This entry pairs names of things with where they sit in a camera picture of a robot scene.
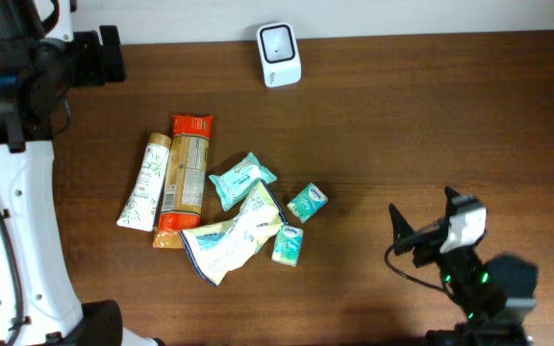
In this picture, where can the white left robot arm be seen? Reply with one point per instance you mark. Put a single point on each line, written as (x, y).
(41, 59)

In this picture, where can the white barcode scanner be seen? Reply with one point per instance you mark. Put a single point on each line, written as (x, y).
(279, 54)

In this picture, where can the teal Kleenex tissue pack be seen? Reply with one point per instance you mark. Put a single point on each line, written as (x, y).
(307, 203)

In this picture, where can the cream blue snack bag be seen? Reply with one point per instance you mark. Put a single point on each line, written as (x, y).
(219, 248)

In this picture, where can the orange spaghetti packet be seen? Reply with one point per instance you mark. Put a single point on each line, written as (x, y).
(184, 180)

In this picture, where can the white bamboo print tube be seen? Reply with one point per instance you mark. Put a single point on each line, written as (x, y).
(139, 212)

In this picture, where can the teal wet wipes pack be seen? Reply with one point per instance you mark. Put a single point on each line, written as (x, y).
(233, 185)

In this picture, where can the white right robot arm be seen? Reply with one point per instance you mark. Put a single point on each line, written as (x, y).
(495, 296)

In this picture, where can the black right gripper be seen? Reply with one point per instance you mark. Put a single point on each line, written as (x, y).
(403, 237)

